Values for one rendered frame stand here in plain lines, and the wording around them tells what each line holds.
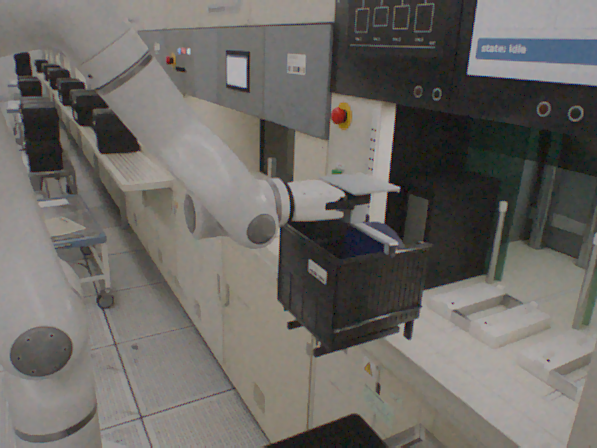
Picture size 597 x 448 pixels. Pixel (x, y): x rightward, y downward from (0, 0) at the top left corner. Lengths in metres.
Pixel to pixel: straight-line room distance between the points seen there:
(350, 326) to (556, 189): 1.15
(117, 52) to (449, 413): 0.89
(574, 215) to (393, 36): 1.04
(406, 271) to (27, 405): 0.64
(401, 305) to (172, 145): 0.51
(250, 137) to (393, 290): 1.85
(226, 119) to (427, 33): 1.72
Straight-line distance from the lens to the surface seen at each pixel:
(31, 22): 0.68
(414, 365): 1.13
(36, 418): 0.84
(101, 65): 0.68
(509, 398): 1.10
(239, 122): 2.60
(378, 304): 0.90
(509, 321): 1.30
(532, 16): 0.85
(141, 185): 2.70
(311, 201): 0.81
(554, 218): 1.90
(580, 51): 0.80
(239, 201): 0.67
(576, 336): 1.32
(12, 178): 0.70
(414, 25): 1.02
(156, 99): 0.69
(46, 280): 0.70
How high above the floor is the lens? 1.50
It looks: 19 degrees down
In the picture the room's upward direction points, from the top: 2 degrees clockwise
